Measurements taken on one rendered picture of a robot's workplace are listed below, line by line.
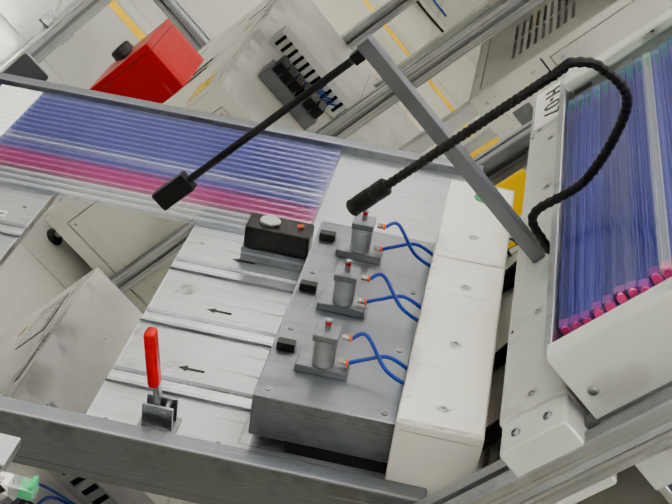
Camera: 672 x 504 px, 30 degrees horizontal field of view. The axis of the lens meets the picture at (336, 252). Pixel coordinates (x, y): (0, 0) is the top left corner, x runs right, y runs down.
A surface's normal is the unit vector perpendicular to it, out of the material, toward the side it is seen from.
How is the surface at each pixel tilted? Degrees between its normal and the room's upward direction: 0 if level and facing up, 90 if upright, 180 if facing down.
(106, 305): 0
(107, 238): 90
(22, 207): 43
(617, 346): 90
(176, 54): 0
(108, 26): 0
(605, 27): 90
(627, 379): 90
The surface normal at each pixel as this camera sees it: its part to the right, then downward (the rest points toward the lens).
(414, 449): -0.18, 0.49
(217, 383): 0.12, -0.85
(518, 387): -0.63, -0.72
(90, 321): 0.76, -0.49
